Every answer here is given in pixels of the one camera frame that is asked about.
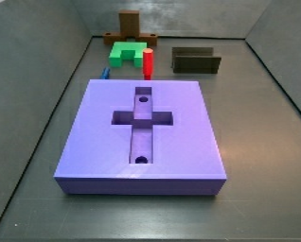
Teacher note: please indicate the brown T-shaped block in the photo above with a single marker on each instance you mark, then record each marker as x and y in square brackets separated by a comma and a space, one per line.
[129, 30]

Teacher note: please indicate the red peg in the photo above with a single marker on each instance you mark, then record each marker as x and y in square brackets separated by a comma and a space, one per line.
[147, 63]

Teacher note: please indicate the blue peg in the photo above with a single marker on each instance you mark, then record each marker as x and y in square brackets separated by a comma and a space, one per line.
[104, 73]

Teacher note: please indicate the green U-shaped block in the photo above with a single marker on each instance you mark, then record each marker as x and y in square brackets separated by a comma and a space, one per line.
[125, 51]

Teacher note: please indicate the purple board with cross slot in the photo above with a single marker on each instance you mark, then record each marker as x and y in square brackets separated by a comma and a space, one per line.
[140, 141]

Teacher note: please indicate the dark grey angle fixture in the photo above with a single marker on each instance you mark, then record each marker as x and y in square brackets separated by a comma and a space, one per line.
[193, 60]

